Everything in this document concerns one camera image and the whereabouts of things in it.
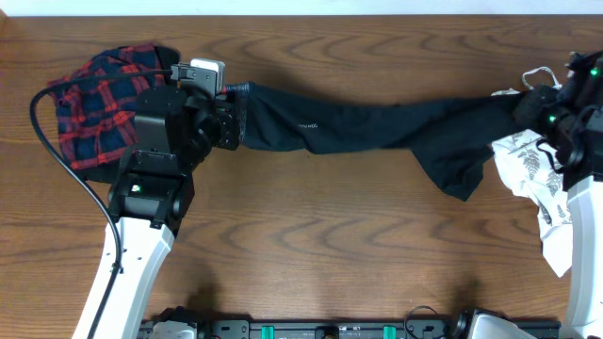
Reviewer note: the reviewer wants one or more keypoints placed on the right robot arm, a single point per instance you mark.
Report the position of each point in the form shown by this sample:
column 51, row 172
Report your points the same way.
column 580, row 164

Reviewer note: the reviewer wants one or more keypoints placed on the white fern print garment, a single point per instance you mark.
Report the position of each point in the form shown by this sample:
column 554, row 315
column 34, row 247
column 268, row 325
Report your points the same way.
column 523, row 167

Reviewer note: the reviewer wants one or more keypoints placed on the black leggings with red waistband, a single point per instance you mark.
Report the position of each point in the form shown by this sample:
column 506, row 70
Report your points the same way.
column 450, row 138

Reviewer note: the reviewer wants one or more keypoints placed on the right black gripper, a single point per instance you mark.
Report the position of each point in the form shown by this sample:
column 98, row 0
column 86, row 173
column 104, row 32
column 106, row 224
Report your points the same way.
column 529, row 114

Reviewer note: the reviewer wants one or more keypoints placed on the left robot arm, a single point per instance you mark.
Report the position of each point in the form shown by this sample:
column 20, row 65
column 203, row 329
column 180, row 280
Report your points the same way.
column 176, row 130

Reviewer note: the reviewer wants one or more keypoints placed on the red navy plaid garment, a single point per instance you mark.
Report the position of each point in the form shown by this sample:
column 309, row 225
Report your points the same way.
column 99, row 108

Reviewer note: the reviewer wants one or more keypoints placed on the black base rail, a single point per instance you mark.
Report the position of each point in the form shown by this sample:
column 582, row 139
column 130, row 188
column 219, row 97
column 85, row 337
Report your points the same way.
column 330, row 330

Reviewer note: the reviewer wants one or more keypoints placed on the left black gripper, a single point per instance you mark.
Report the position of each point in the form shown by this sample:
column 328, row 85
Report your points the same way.
column 223, row 122

